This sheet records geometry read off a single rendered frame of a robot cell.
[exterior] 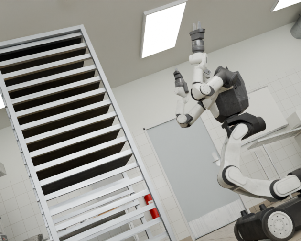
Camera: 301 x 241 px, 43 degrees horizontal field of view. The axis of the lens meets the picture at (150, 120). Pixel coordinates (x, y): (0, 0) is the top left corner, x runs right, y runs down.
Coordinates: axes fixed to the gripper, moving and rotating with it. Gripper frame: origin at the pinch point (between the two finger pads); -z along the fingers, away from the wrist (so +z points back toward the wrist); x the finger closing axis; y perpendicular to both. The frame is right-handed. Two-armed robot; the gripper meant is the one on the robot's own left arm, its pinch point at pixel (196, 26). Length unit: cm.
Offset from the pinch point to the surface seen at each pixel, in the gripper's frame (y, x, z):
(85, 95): -72, 36, 48
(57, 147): -93, 35, 80
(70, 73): -77, 44, 32
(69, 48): -74, 49, 14
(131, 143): -54, 13, 80
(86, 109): -73, 33, 57
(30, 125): -105, 45, 66
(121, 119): -56, 19, 65
